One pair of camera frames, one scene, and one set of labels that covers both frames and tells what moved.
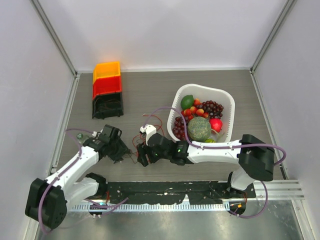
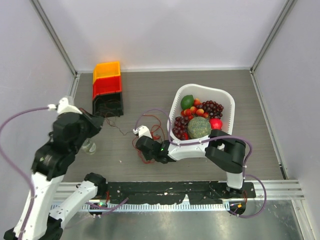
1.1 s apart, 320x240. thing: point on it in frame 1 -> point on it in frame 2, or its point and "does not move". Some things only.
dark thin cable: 129,154 -> 113,125
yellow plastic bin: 106,70 does not move
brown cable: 113,100 -> 111,112
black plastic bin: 107,106 does not move
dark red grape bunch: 214,109 does not move
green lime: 187,102 does not move
